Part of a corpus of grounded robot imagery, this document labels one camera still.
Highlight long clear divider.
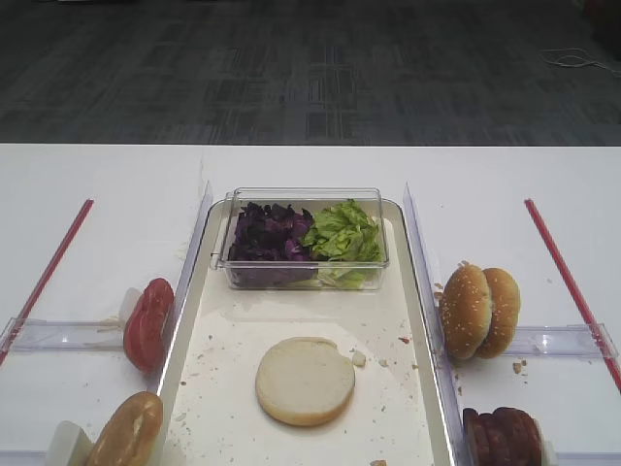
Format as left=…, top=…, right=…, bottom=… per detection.
left=147, top=181, right=212, bottom=397
left=403, top=183, right=473, bottom=465

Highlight sesame bun front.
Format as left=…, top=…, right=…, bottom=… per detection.
left=440, top=264, right=492, bottom=359

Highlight purple cabbage pile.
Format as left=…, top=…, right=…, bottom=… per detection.
left=227, top=202, right=314, bottom=288

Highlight white block lower left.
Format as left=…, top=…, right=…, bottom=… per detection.
left=45, top=420, right=93, bottom=466

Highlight bun half lower left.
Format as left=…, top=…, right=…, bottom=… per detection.
left=87, top=391, right=163, bottom=466

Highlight upper left clear rail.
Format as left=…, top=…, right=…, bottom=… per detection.
left=1, top=317, right=123, bottom=352

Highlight white block behind tomato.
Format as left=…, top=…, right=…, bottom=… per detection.
left=118, top=287, right=142, bottom=326

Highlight right red strip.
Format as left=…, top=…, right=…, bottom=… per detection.
left=524, top=199, right=620, bottom=389

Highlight sesame bun rear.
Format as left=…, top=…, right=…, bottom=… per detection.
left=475, top=268, right=521, bottom=359

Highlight left red strip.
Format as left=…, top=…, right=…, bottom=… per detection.
left=0, top=199, right=94, bottom=364

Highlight clear rail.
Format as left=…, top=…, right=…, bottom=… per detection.
left=552, top=451, right=621, bottom=466
left=503, top=323, right=619, bottom=359
left=1, top=317, right=123, bottom=352

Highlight right long clear divider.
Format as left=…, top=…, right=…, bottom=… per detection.
left=403, top=183, right=473, bottom=465

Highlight white cable on floor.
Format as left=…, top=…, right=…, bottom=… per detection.
left=540, top=47, right=621, bottom=75

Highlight upper right clear rail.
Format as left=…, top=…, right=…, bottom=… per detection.
left=503, top=323, right=619, bottom=359

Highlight brown meat patties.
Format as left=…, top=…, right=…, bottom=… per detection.
left=462, top=407, right=544, bottom=466

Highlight bottom bun half on tray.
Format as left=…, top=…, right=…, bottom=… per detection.
left=255, top=337, right=355, bottom=427

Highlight red tomato slices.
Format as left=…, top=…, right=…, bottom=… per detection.
left=123, top=278, right=174, bottom=375

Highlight lower right clear rail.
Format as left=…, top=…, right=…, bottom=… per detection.
left=552, top=451, right=621, bottom=466

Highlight left long clear divider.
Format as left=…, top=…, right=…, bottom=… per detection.
left=147, top=181, right=212, bottom=397

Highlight white metal tray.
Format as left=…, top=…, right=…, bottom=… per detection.
left=154, top=201, right=450, bottom=465

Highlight bread crumb piece on tray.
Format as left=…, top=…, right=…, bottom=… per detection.
left=351, top=351, right=367, bottom=367

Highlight red strip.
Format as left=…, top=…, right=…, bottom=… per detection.
left=0, top=199, right=94, bottom=364
left=524, top=199, right=620, bottom=389

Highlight clear plastic salad container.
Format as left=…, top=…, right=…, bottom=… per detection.
left=212, top=187, right=389, bottom=291

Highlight sesame bun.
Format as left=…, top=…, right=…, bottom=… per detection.
left=475, top=268, right=521, bottom=359
left=440, top=264, right=492, bottom=359

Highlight green lettuce pile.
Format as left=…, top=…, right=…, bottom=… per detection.
left=301, top=199, right=382, bottom=289

